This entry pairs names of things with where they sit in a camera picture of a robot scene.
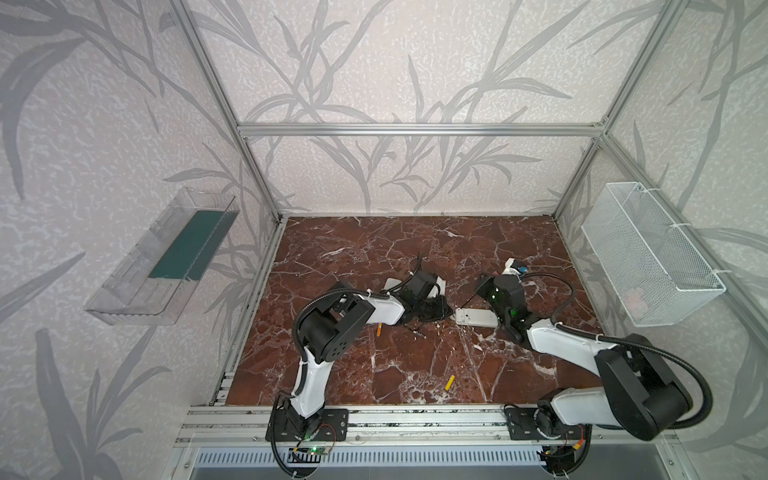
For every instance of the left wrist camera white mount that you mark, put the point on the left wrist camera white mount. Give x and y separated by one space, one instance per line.
440 287

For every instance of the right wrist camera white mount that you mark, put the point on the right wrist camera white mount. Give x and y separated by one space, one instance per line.
514 267

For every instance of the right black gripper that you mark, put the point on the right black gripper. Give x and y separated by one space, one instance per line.
492 294

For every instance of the white remote control yellow buttons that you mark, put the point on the white remote control yellow buttons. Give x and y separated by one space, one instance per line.
476 318

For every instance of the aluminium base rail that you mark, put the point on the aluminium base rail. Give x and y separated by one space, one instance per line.
366 425

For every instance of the white wire mesh basket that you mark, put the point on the white wire mesh basket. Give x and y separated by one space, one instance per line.
657 273

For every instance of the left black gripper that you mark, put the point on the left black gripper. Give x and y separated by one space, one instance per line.
429 297

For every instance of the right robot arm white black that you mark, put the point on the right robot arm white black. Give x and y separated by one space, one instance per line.
644 390

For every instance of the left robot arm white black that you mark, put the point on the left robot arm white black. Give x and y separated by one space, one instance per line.
325 329

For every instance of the clear plastic wall bin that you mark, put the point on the clear plastic wall bin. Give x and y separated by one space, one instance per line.
153 284

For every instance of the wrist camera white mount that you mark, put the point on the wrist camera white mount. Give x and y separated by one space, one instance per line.
440 287
514 267

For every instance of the red white remote control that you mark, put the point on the red white remote control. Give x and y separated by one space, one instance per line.
391 283

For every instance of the aluminium frame crossbar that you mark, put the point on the aluminium frame crossbar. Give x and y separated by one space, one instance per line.
253 130

